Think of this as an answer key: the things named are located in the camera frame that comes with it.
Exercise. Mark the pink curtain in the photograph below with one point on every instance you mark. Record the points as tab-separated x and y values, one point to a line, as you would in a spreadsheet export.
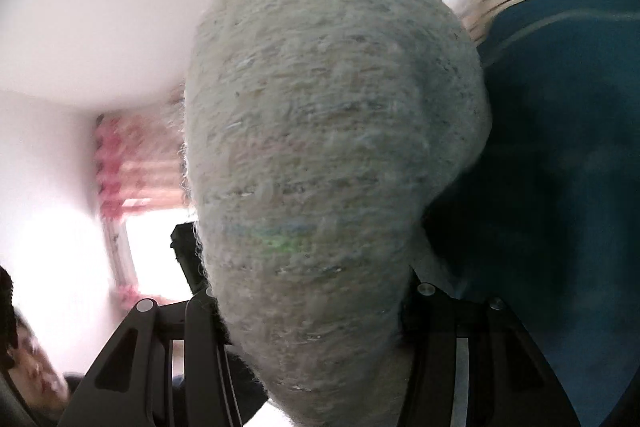
135	157

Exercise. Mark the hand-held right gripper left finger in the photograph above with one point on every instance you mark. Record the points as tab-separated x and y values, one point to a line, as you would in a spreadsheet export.
200	327

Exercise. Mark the person's face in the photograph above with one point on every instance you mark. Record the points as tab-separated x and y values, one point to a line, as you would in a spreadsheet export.
30	357

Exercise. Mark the white fuzzy knit sweater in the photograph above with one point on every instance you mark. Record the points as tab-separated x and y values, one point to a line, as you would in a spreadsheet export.
325	132

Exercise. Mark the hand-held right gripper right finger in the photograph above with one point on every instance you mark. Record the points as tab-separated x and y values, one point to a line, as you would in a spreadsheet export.
432	322

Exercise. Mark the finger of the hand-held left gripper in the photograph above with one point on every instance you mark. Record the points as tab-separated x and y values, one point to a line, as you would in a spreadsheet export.
189	252

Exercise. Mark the blue striped blanket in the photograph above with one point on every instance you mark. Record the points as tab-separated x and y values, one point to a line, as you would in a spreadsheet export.
550	157

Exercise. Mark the bright window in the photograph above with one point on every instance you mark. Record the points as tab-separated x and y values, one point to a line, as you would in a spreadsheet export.
150	252

